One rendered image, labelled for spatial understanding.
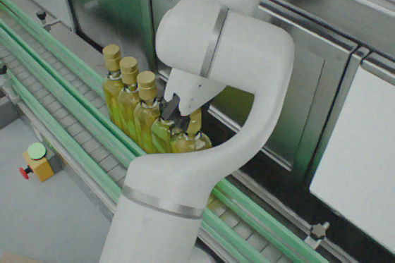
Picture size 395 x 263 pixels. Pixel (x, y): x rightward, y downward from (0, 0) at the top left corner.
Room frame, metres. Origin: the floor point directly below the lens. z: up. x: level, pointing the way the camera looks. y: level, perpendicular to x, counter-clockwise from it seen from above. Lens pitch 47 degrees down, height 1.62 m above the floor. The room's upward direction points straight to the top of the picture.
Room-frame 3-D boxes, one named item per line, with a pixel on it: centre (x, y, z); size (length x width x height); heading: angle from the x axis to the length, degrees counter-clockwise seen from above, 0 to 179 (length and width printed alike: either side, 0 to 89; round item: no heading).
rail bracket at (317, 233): (0.30, -0.23, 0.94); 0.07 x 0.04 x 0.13; 135
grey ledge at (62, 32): (1.05, 0.47, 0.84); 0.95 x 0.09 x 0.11; 45
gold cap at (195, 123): (0.44, 0.01, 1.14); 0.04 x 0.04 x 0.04
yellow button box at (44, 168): (0.59, 0.43, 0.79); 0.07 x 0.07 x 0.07; 45
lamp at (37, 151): (0.59, 0.43, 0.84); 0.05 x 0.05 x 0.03
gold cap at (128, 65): (0.56, 0.14, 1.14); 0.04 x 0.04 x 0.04
